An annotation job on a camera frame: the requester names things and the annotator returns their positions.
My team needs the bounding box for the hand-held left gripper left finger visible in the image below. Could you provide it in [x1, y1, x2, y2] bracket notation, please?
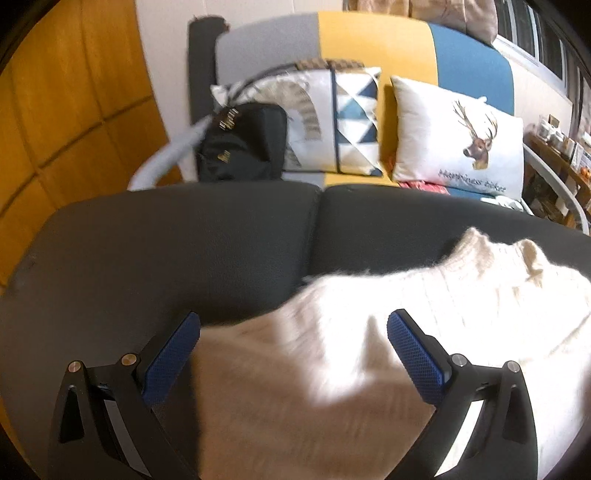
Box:
[48, 311, 201, 480]

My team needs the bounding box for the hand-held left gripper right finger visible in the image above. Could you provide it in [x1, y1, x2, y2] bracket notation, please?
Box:
[387, 309, 539, 480]

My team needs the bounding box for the white knit sweater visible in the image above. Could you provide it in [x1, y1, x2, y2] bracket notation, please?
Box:
[191, 226, 591, 480]

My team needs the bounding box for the red flat item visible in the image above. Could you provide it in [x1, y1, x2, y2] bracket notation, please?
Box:
[397, 180, 451, 195]

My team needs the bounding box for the white deer print pillow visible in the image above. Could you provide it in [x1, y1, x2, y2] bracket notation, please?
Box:
[390, 75, 526, 197]

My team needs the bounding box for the black handbag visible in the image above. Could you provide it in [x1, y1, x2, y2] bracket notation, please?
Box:
[196, 58, 365, 182]

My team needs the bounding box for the wooden side table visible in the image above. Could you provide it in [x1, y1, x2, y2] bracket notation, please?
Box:
[526, 131, 591, 227]

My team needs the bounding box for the triangle pattern pillow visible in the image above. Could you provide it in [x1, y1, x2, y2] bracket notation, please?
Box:
[211, 65, 384, 176]

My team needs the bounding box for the row of small jars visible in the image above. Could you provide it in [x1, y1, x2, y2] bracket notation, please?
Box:
[536, 115, 571, 151]

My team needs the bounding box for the grey yellow blue sofa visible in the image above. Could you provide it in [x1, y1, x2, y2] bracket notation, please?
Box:
[127, 10, 591, 232]

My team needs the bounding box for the white framed window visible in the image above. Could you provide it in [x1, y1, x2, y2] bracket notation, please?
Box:
[496, 0, 591, 107]

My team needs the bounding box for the beige starfish print curtain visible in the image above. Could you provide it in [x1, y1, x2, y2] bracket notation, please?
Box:
[346, 0, 499, 44]

